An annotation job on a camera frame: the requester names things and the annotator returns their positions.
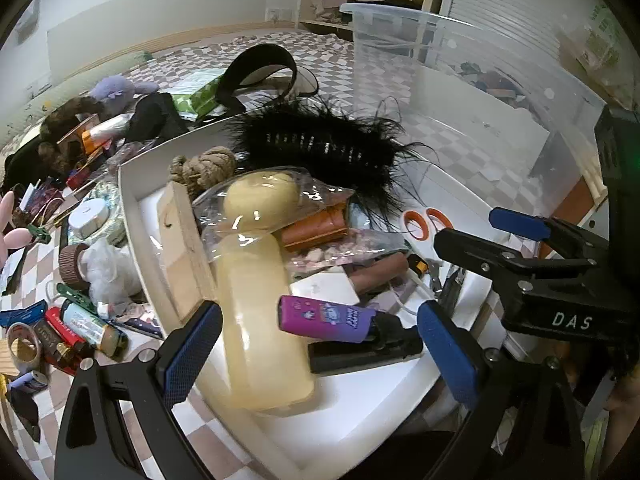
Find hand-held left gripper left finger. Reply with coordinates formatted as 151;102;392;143
54;300;224;480

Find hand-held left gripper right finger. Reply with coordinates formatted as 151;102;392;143
416;300;586;480

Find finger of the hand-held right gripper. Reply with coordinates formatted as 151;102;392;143
432;227;596;307
489;206;608;261

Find orange handled scissors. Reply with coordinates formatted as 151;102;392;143
402;207;456;291

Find black ribbed device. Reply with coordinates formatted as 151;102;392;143
307;310;425;373

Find light wooden block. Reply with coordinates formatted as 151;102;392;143
157;181;218;323

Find white cardboard box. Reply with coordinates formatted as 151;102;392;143
117;110;506;466

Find purple printed bottle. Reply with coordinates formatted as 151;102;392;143
279;295;377;345

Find yellow dome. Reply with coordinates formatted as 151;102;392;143
192;165;351;241

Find brown rope bundle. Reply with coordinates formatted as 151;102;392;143
169;146;237;196

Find black feather duster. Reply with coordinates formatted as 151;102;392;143
232;100;441;211

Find metal nail clipper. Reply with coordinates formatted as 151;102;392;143
430;265;466;311

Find patterned flat packet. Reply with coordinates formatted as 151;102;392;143
107;305;161;336

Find green label tube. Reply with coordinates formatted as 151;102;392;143
60;300;128;361

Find brown cylinder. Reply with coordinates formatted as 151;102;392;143
350;252;408;296

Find brown white cupcake plush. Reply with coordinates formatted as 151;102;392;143
59;240;141;306

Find clear plastic storage bin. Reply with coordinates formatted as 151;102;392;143
340;2;608;211

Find red rectangular pack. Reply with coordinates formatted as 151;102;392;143
44;306;86;348

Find black gold-print bar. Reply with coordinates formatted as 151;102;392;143
32;320;91;376

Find pink bead bag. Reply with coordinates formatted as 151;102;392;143
292;230;401;271

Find white square charger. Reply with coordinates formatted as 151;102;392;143
290;267;361;311

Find blue white battery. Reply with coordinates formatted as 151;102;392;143
10;370;51;393

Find brown leather wallet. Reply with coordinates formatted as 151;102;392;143
280;202;351;253

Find brown tape roll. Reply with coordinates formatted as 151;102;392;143
7;322;46;376

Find white disc in clear wrap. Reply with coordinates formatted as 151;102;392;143
67;187;126;246

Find blue flat tool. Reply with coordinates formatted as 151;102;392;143
0;300;48;328

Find black sock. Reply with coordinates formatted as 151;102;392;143
10;387;41;443

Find green clip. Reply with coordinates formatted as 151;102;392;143
27;222;53;246

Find pink rabbit-ear stand mirror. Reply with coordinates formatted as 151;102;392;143
0;195;31;266

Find black cloth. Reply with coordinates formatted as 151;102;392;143
125;94;191;143

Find silver tube orange cap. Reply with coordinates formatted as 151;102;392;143
82;112;136;143

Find green tissue box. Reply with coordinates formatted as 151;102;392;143
172;71;226;121

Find black garment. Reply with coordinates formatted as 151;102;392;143
0;137;51;186

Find brown fuzzy plush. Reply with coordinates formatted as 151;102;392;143
40;96;106;171

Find purple plush toy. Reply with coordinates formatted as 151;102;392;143
89;75;160;113

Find green bolster pillow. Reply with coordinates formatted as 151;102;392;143
10;50;151;111

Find black beige sun visor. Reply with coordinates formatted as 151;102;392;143
215;44;318;116

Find white hanging paper bag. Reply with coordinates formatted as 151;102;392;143
15;0;43;46

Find white cable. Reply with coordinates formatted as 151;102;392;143
390;270;431;316

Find white wall panel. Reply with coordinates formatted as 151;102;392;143
47;0;271;78

